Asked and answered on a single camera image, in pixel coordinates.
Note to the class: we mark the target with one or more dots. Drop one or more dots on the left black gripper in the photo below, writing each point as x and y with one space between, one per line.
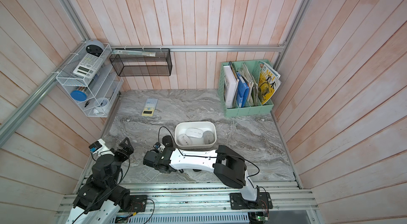
129 149

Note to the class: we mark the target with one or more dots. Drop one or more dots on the white plastic storage box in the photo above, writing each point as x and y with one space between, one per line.
196 143

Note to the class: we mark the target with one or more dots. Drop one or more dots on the black ribbed mouse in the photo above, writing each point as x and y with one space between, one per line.
167 141

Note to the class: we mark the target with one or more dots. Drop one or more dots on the white computer mouse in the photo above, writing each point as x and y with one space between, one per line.
194 133

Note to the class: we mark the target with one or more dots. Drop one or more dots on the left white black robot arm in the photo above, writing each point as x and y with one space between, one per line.
102 197

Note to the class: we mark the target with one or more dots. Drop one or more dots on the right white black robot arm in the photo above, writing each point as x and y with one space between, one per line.
229 167

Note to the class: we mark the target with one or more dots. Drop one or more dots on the grey white mouse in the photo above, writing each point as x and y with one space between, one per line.
208 137

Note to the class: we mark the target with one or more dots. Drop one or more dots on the yellow blue calculator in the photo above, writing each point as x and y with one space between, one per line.
149 108

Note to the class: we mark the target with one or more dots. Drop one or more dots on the white cup on shelf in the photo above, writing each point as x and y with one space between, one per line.
100 106

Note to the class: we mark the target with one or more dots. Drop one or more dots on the blue lid container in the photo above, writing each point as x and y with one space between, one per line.
79 94

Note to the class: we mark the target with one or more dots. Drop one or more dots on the thick white book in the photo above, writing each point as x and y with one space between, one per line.
230 86

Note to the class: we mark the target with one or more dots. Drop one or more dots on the white grey desk calculator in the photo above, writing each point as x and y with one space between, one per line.
88 66

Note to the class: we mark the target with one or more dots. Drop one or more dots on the flat packet on basket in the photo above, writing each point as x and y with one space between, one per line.
133 52

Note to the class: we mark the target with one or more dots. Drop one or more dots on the blue folder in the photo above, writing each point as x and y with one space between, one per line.
242 91

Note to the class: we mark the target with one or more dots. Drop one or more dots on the green plastic file crate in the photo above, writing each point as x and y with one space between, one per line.
247 110

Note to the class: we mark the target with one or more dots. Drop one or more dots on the round grey black speaker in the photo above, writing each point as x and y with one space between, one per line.
94 47

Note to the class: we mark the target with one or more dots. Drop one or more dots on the yellow art magazine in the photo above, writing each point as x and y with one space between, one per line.
269 82

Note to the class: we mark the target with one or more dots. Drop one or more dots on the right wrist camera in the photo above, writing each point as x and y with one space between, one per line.
158 147

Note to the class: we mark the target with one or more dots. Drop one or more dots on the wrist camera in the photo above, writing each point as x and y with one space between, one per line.
97 147
158 147

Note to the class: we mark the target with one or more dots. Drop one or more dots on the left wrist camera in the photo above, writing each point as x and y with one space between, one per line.
97 147

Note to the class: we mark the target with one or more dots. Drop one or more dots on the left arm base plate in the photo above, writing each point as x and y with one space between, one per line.
135 203

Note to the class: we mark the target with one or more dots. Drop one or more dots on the white wire wall shelf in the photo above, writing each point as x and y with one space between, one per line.
105 84

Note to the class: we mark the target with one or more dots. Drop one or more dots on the black mesh wall basket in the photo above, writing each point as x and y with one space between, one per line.
129 65

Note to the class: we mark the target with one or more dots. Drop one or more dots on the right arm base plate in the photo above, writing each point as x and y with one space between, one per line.
263 202

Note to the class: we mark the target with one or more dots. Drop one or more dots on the aluminium rail base frame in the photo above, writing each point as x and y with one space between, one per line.
192 198

